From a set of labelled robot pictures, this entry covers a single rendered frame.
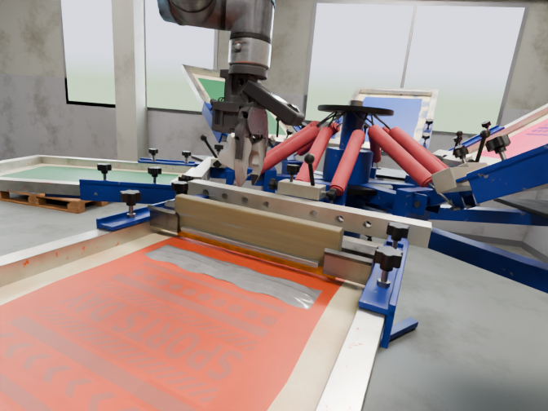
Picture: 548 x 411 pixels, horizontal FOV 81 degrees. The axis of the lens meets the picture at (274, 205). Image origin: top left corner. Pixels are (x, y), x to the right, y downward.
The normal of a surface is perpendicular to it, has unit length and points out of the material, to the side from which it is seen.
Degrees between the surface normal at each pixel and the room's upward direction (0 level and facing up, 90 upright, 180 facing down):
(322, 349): 0
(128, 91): 90
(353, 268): 90
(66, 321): 0
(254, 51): 88
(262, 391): 0
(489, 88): 90
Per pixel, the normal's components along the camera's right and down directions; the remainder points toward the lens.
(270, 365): 0.08, -0.96
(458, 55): -0.19, 0.23
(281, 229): -0.43, 0.19
